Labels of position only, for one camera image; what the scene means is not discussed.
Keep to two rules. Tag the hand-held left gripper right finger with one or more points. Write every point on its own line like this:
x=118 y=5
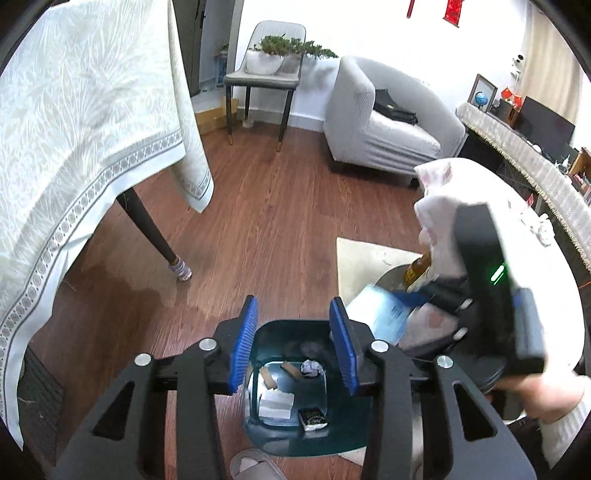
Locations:
x=344 y=346

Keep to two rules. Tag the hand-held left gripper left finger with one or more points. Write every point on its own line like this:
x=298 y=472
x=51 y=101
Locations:
x=242 y=346

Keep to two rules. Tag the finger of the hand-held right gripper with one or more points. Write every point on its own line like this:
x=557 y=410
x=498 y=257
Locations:
x=415 y=297

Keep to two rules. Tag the blue booklet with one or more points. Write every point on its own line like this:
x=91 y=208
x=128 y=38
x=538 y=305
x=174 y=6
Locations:
x=388 y=318

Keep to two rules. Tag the white paper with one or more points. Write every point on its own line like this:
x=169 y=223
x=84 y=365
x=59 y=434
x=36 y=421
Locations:
x=311 y=368

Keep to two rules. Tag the brown tape roll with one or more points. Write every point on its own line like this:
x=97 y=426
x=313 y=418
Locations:
x=268 y=378
x=292 y=370

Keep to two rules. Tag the dark teal trash bin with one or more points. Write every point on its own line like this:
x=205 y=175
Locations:
x=286 y=339

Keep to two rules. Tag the red white cardboard box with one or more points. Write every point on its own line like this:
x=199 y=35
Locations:
x=277 y=404

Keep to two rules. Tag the black foil packet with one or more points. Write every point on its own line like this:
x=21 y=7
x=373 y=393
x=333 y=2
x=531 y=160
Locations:
x=313 y=419

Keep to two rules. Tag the person's right forearm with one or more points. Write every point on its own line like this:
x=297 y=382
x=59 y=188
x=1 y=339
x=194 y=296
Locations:
x=570 y=434

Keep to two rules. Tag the person's right hand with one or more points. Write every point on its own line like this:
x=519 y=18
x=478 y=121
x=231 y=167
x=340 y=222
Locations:
x=554 y=397

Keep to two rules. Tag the brown glass bottle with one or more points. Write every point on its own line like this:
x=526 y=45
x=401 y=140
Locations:
x=417 y=270

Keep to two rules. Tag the beige floor rug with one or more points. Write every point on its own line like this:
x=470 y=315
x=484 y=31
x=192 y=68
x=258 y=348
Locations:
x=364 y=263

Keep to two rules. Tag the grey slipper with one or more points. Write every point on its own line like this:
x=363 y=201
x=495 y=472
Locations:
x=256 y=466

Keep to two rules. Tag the dark table leg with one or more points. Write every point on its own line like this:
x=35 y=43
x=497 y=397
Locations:
x=147 y=230

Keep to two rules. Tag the grey armchair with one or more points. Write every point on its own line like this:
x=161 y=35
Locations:
x=392 y=138

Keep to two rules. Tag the wooden desk organizer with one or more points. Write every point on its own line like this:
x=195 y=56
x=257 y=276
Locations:
x=582 y=175

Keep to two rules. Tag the black bag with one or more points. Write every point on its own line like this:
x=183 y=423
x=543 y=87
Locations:
x=392 y=108

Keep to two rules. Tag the black monitor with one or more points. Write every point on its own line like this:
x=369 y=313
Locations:
x=545 y=124

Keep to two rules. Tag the dark brown box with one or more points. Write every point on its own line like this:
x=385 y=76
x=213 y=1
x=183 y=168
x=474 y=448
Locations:
x=504 y=110

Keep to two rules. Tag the small blue globe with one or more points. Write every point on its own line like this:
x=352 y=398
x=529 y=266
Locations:
x=482 y=99

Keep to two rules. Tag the small red flags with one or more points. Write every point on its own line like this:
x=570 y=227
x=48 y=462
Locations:
x=511 y=95

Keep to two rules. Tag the flat cardboard box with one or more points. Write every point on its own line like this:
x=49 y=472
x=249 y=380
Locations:
x=212 y=117

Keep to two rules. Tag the beige curtain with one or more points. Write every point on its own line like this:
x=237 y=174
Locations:
x=551 y=60

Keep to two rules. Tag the grey dining chair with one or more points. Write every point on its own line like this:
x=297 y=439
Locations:
x=263 y=81

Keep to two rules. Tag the pale patterned tablecloth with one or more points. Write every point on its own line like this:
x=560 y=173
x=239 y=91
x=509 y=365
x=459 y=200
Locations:
x=92 y=115

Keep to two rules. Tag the potted green plant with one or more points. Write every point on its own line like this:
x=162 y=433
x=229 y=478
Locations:
x=286 y=48

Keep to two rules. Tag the red hanging banner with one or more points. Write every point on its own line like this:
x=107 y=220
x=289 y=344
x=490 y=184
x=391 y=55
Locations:
x=453 y=11

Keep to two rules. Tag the grey door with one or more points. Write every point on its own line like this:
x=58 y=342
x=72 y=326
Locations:
x=194 y=46

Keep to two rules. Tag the picture frame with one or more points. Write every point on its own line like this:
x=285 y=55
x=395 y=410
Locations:
x=482 y=83

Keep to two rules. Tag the white security camera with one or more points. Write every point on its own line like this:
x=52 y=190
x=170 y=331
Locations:
x=519 y=64

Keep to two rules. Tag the red knot wall ornament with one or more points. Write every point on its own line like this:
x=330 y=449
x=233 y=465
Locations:
x=410 y=8

